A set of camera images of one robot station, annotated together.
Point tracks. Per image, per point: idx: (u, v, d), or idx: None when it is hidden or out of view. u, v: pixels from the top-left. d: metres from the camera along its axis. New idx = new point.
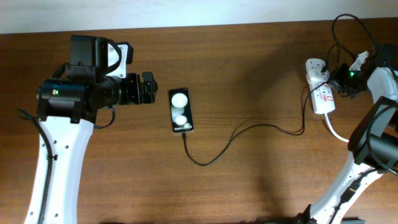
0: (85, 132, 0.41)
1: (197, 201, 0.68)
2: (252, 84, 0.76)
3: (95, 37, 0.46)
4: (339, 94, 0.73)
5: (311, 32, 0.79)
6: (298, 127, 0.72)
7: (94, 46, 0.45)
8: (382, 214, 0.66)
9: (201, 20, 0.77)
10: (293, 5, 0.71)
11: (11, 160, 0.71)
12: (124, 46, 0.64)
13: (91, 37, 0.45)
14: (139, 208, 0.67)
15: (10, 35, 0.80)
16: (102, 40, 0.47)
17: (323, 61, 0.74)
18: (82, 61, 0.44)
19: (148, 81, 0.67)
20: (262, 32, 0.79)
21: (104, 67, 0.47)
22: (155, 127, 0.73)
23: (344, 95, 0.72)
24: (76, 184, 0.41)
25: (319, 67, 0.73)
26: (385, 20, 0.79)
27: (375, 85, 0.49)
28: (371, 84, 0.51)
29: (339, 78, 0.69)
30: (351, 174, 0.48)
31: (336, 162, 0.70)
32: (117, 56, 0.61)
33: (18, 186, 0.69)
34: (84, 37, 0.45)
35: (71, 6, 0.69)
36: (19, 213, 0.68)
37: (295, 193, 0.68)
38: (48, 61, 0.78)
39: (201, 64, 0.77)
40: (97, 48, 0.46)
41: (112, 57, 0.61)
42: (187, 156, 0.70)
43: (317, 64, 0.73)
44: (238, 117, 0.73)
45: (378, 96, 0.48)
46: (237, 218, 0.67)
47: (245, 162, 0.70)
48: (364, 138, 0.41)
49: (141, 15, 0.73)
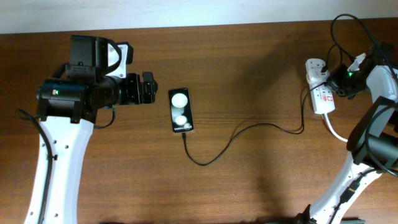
0: (86, 132, 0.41)
1: (197, 201, 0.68)
2: (252, 84, 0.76)
3: (95, 37, 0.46)
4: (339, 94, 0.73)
5: (311, 32, 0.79)
6: (298, 127, 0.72)
7: (94, 46, 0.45)
8: (382, 214, 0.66)
9: (201, 20, 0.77)
10: (293, 5, 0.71)
11: (11, 160, 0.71)
12: (124, 46, 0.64)
13: (91, 37, 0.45)
14: (139, 208, 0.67)
15: (10, 35, 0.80)
16: (102, 39, 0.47)
17: (323, 61, 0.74)
18: (82, 61, 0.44)
19: (148, 81, 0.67)
20: (262, 32, 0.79)
21: (104, 67, 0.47)
22: (155, 127, 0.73)
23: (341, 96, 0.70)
24: (76, 184, 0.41)
25: (319, 67, 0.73)
26: (385, 20, 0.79)
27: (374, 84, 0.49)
28: (369, 81, 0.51)
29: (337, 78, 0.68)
30: (350, 174, 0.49)
31: (336, 162, 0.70)
32: (117, 56, 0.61)
33: (18, 186, 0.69)
34: (84, 37, 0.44)
35: (71, 6, 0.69)
36: (19, 213, 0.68)
37: (295, 193, 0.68)
38: (47, 61, 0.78)
39: (201, 63, 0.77)
40: (97, 48, 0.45)
41: (112, 56, 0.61)
42: (187, 156, 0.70)
43: (317, 64, 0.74)
44: (238, 117, 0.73)
45: (376, 95, 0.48)
46: (237, 218, 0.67)
47: (245, 162, 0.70)
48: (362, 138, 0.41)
49: (141, 15, 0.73)
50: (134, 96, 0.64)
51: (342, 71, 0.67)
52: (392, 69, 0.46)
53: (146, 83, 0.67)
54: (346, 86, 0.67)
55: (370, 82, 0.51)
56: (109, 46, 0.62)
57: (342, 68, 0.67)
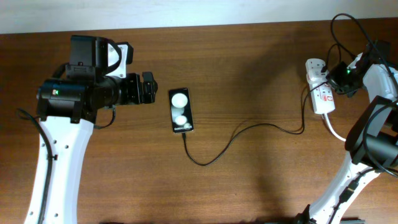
0: (85, 132, 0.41)
1: (196, 201, 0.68)
2: (253, 84, 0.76)
3: (95, 37, 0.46)
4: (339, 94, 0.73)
5: (311, 32, 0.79)
6: (298, 127, 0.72)
7: (94, 46, 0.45)
8: (382, 214, 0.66)
9: (201, 20, 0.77)
10: (292, 5, 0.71)
11: (11, 160, 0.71)
12: (124, 46, 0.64)
13: (91, 37, 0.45)
14: (139, 208, 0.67)
15: (10, 35, 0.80)
16: (102, 40, 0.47)
17: (323, 61, 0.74)
18: (82, 61, 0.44)
19: (148, 81, 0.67)
20: (262, 32, 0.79)
21: (104, 67, 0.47)
22: (155, 127, 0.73)
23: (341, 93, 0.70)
24: (76, 184, 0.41)
25: (319, 67, 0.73)
26: (385, 20, 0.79)
27: (370, 83, 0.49)
28: (367, 81, 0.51)
29: (337, 76, 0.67)
30: (349, 174, 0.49)
31: (336, 162, 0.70)
32: (117, 56, 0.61)
33: (18, 186, 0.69)
34: (84, 37, 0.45)
35: (71, 6, 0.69)
36: (19, 213, 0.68)
37: (295, 193, 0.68)
38: (48, 61, 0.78)
39: (201, 64, 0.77)
40: (97, 48, 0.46)
41: (112, 57, 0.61)
42: (187, 156, 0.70)
43: (317, 64, 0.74)
44: (238, 117, 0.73)
45: (374, 94, 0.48)
46: (237, 218, 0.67)
47: (245, 162, 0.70)
48: (360, 139, 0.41)
49: (141, 15, 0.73)
50: (134, 97, 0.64)
51: (342, 69, 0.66)
52: (388, 68, 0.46)
53: (146, 83, 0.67)
54: (345, 84, 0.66)
55: (367, 81, 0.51)
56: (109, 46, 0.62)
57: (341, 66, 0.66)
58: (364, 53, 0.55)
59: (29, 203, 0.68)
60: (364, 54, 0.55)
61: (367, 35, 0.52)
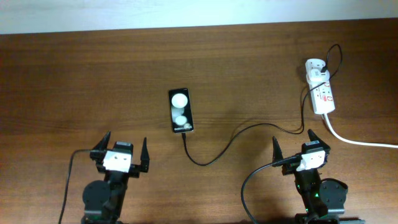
0: None
1: (196, 201, 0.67)
2: (253, 84, 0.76)
3: (101, 208, 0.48)
4: (282, 168, 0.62)
5: (311, 33, 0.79)
6: (298, 126, 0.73)
7: (104, 214, 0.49)
8: (382, 214, 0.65)
9: (201, 20, 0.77)
10: (287, 5, 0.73)
11: (7, 160, 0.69)
12: (129, 157, 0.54)
13: (99, 209, 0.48)
14: (139, 208, 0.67)
15: (10, 35, 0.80)
16: (107, 193, 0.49)
17: (324, 150, 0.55)
18: (98, 219, 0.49)
19: (132, 170, 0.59)
20: (262, 32, 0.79)
21: (115, 206, 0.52)
22: (155, 127, 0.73)
23: (286, 173, 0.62)
24: None
25: (321, 159, 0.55)
26: (384, 20, 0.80)
27: (305, 179, 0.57)
28: (301, 170, 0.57)
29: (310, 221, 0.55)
30: None
31: (336, 162, 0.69)
32: (120, 168, 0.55)
33: (12, 186, 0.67)
34: (92, 210, 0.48)
35: (71, 6, 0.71)
36: (12, 215, 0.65)
37: (295, 193, 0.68)
38: (47, 61, 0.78)
39: (200, 63, 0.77)
40: (107, 211, 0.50)
41: (118, 167, 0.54)
42: (187, 156, 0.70)
43: (318, 156, 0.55)
44: (239, 117, 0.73)
45: (301, 170, 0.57)
46: (237, 218, 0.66)
47: (245, 162, 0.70)
48: None
49: (142, 15, 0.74)
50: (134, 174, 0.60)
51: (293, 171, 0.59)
52: None
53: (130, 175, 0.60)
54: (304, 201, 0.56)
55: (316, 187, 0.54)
56: (121, 155, 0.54)
57: (303, 172, 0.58)
58: (303, 150, 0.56)
59: (23, 205, 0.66)
60: (298, 153, 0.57)
61: (309, 149, 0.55)
